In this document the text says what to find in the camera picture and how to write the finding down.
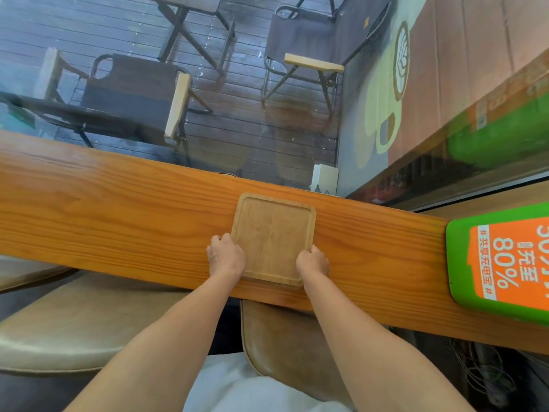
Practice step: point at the person's right hand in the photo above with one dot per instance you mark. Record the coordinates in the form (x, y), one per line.
(313, 268)

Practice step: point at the person's left hand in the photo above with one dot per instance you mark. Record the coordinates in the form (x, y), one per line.
(227, 260)

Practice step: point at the person's left thumb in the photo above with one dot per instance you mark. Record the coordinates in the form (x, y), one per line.
(228, 238)

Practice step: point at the person's right thumb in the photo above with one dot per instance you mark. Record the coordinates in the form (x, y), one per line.
(303, 257)

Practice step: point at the square wooden tray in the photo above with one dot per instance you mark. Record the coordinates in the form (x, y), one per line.
(272, 235)

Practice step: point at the person's left forearm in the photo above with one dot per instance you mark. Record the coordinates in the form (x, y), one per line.
(163, 343)

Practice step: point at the person's right forearm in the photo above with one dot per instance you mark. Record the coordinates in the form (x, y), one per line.
(364, 347)

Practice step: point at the white power adapter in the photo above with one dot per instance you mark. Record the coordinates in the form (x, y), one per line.
(324, 179)

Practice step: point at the brown leather stool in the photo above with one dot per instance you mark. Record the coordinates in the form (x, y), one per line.
(287, 343)

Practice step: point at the person's white garment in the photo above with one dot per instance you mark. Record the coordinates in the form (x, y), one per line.
(240, 390)

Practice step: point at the beige leather stool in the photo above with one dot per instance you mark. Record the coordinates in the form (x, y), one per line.
(85, 321)
(25, 272)

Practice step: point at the dark folding chair wooden armrests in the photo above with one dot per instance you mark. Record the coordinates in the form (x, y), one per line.
(309, 38)
(128, 94)

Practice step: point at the green orange power bank station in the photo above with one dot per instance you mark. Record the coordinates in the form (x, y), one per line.
(506, 261)

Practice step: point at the dark folding outdoor table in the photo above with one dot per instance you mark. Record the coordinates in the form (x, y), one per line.
(188, 6)

